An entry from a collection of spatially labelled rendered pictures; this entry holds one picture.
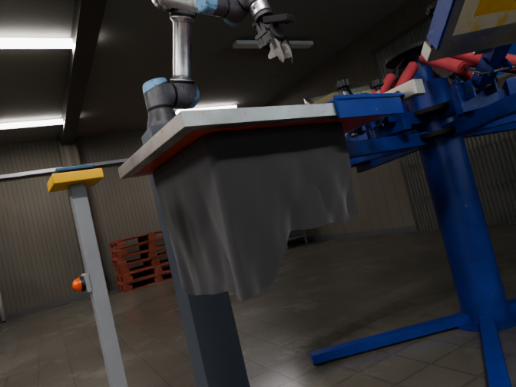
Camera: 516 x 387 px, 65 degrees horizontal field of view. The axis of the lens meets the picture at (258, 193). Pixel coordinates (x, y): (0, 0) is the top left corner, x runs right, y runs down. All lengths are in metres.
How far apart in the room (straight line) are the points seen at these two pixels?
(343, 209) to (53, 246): 7.15
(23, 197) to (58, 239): 0.93
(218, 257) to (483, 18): 1.08
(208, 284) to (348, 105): 0.67
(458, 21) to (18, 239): 7.53
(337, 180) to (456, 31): 0.60
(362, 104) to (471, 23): 0.42
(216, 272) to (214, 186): 0.26
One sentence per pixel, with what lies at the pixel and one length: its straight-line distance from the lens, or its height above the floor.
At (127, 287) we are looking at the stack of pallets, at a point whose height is 0.07.
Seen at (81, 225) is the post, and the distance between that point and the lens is 1.22.
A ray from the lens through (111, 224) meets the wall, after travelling 8.18.
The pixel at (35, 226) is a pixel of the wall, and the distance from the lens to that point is 8.11.
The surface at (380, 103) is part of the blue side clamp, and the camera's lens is 1.36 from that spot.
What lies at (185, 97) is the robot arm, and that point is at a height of 1.34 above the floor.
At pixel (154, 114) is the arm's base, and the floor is 1.26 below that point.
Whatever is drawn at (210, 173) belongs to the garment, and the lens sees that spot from 1.03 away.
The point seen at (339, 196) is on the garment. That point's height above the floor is 0.72.
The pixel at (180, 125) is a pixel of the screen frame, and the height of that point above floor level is 0.96.
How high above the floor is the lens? 0.72
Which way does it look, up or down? 3 degrees up
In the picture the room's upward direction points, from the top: 13 degrees counter-clockwise
